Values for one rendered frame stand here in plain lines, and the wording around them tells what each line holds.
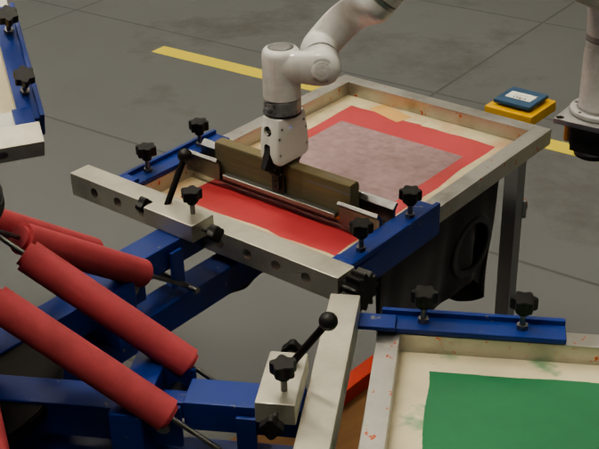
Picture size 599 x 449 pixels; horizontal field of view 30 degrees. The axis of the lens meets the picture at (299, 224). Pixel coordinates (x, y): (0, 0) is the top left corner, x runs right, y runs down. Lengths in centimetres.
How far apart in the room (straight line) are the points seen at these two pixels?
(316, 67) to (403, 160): 45
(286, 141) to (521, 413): 77
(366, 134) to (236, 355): 112
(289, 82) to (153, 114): 310
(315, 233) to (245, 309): 154
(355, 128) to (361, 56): 319
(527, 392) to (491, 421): 10
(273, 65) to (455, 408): 77
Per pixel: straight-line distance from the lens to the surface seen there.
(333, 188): 218
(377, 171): 245
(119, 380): 158
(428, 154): 253
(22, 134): 224
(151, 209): 207
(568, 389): 182
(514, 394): 180
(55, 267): 166
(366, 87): 280
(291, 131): 221
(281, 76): 215
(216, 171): 237
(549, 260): 404
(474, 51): 593
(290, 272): 197
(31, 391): 174
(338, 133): 263
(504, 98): 281
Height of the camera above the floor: 204
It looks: 29 degrees down
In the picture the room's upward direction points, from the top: 2 degrees counter-clockwise
